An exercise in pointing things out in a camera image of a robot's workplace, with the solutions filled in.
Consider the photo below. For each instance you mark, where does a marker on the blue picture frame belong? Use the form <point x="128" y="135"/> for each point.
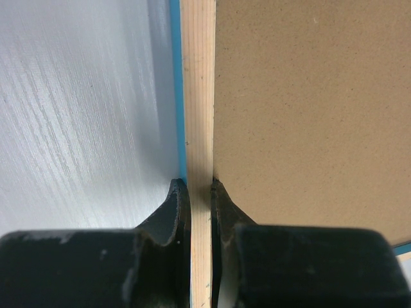
<point x="301" y="109"/>

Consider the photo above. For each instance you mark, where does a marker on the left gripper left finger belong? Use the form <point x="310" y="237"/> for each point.
<point x="145" y="266"/>

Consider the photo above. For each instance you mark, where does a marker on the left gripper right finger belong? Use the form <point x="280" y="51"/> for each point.
<point x="288" y="266"/>

